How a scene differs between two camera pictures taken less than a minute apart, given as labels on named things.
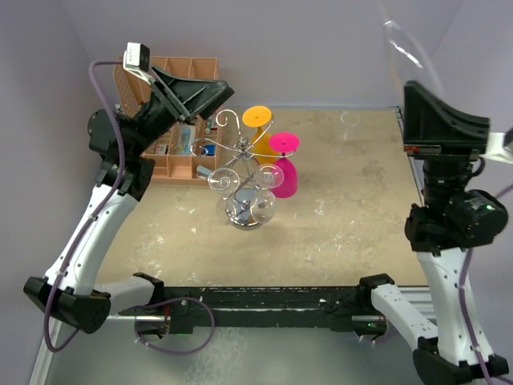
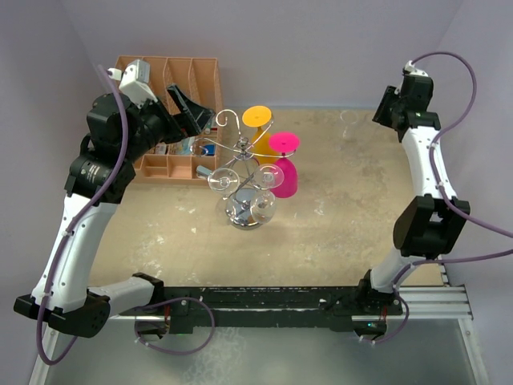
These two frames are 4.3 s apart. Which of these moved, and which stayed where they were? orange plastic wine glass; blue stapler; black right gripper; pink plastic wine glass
Moved: black right gripper
Stayed: pink plastic wine glass; blue stapler; orange plastic wine glass
